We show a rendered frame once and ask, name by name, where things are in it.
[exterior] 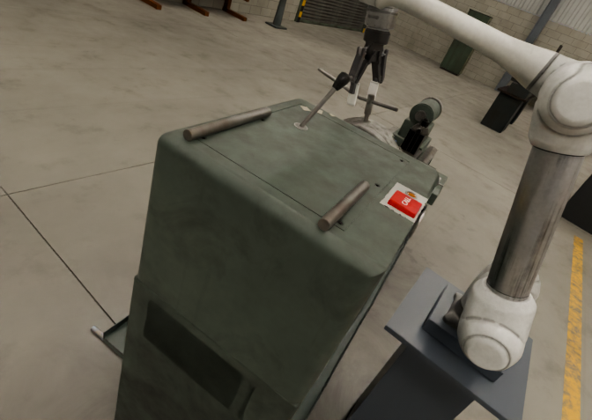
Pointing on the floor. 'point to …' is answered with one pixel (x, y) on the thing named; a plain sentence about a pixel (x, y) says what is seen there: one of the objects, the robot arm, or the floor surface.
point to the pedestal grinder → (283, 0)
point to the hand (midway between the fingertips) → (361, 97)
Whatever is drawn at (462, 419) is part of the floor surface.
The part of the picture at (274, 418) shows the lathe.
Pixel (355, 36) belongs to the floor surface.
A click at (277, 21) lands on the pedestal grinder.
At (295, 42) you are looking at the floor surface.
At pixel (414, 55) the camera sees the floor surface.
